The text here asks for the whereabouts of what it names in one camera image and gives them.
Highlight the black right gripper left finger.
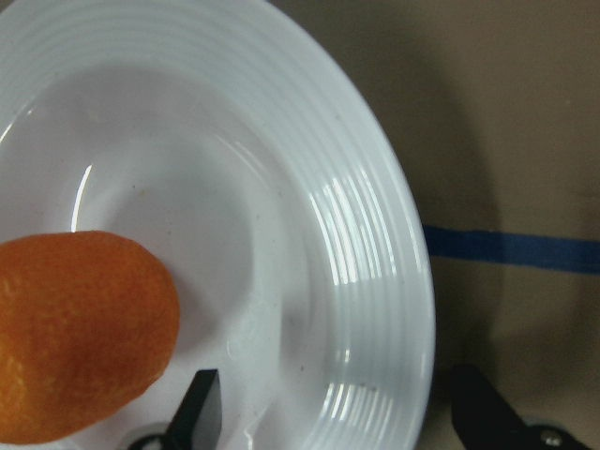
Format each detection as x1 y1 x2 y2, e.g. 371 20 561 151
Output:
128 368 221 450

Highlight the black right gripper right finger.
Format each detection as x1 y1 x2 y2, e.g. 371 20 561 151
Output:
451 365 586 449

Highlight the orange fruit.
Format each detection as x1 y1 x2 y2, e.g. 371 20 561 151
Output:
1 232 180 444

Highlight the white round plate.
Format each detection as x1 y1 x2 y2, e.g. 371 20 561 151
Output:
1 1 435 449

